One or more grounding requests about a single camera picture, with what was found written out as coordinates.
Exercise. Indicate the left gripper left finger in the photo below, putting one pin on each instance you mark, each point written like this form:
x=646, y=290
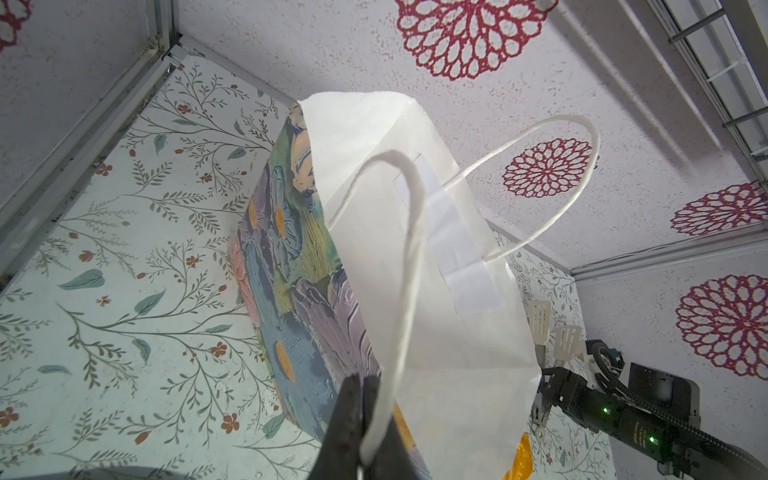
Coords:
x=338, y=458

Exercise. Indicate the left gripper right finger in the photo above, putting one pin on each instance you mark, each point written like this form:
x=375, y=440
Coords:
x=391, y=460

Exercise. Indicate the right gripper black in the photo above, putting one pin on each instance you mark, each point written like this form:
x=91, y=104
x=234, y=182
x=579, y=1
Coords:
x=570, y=392

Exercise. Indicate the metal tongs with white tips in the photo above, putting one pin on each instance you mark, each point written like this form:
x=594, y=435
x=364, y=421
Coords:
x=568, y=345

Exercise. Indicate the floral paper bag white interior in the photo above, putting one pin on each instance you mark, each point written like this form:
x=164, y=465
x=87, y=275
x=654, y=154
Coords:
x=362, y=251

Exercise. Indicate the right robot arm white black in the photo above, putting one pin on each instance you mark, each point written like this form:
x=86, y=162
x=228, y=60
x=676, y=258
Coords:
x=657, y=421

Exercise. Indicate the long braided bread loaf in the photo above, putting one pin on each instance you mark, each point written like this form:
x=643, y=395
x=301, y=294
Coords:
x=523, y=466

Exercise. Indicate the black wall shelf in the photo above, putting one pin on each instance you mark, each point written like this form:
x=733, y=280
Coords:
x=724, y=43

